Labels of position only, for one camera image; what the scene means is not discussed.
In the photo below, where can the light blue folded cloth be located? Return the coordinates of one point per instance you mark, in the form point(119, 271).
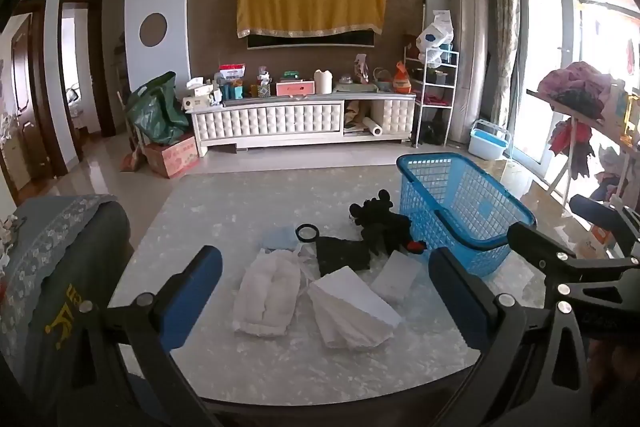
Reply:
point(280, 239)

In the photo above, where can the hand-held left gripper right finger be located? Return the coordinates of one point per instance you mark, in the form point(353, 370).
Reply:
point(457, 297)

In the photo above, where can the brown wooden door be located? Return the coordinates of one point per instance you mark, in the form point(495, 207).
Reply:
point(25, 97)

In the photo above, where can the grey lace cover cloth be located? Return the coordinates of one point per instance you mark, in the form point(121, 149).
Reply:
point(45, 237)

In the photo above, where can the blue plastic basket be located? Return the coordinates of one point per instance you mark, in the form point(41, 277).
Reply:
point(465, 202)

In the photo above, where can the white metal rack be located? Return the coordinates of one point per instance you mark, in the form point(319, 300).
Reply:
point(430, 97)

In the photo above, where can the plain round brown wall disc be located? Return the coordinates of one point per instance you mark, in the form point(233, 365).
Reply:
point(153, 29)

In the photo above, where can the white fluffy towel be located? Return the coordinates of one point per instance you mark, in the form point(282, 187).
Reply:
point(267, 292)

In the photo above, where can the dark chair yellow print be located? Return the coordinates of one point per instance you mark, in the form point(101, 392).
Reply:
point(85, 257)

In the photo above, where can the green plastic bag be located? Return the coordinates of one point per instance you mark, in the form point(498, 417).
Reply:
point(155, 112)

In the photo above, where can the black television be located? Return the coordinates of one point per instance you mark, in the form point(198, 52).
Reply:
point(310, 41)

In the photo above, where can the orange toy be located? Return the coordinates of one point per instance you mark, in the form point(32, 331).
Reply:
point(401, 79)

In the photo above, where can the glass sliding door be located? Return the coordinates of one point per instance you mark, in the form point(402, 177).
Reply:
point(545, 32)

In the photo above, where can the clothes drying rack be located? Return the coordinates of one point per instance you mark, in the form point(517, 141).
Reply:
point(575, 92)

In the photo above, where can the patterned curtain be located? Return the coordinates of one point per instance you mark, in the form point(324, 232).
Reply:
point(502, 7)

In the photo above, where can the large white cloth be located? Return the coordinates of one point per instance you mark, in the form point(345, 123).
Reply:
point(350, 312)

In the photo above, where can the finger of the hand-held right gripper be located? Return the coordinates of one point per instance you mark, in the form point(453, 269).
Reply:
point(592, 208)
point(525, 238)

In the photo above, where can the white plastic bags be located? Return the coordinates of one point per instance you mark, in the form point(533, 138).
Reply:
point(435, 37)

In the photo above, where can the white tufted television cabinet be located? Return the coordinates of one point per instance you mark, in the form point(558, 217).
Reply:
point(270, 119)

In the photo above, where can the red and white packet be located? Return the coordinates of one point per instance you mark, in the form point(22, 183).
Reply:
point(232, 72)

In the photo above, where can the cream canister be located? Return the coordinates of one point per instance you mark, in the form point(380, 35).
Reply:
point(323, 82)

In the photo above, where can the small white cloth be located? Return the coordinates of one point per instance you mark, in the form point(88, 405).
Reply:
point(395, 277)

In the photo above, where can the yellow television cover cloth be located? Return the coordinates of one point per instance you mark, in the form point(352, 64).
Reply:
point(310, 4)

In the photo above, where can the pink flat box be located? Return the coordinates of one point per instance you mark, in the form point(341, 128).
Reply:
point(295, 88)

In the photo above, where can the black cloth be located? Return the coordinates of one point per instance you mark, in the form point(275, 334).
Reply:
point(345, 254)

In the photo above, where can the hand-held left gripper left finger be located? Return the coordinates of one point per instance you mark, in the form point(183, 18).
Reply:
point(197, 279)

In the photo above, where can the small figurine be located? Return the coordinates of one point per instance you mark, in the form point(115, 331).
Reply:
point(361, 67)

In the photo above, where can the black plush toy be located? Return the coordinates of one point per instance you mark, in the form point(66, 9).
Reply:
point(382, 224)

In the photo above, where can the white paper roll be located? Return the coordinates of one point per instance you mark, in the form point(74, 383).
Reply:
point(372, 126)

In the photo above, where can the light blue plastic tub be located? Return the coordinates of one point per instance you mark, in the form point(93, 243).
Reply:
point(487, 142)

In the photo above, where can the pink cardboard box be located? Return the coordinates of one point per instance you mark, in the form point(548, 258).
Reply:
point(172, 157)

